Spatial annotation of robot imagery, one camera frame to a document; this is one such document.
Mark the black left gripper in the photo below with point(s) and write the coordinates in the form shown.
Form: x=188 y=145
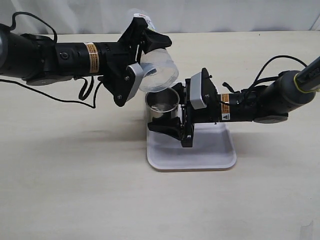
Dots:
x=137 y=38

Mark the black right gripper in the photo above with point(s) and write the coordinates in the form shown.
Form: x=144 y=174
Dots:
x=185 y=132

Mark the stainless steel cup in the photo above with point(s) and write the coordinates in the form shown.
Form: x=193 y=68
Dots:
x=162 y=105

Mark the translucent plastic measuring cup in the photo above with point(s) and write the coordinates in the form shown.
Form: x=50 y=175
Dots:
x=160 y=71

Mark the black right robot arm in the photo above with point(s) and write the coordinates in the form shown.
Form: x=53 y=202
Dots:
x=269 y=100

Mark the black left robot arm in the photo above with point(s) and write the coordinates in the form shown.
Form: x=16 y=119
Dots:
x=39 y=60

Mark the white rectangular tray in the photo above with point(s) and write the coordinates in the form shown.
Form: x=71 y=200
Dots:
x=212 y=149

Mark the white backdrop curtain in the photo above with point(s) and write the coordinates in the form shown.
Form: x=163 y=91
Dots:
x=168 y=16

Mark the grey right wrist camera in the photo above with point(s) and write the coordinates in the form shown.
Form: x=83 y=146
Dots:
x=196 y=97

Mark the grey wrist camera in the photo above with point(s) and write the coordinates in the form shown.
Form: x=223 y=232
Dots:
x=136 y=74
x=196 y=97

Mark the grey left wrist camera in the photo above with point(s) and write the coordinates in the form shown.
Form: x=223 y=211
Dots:
x=136 y=74

